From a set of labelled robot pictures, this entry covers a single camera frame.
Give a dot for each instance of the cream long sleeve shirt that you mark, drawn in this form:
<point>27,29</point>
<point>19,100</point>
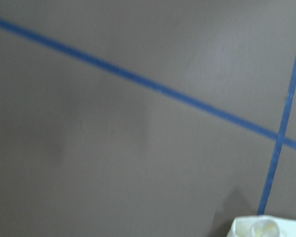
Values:
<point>262,226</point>

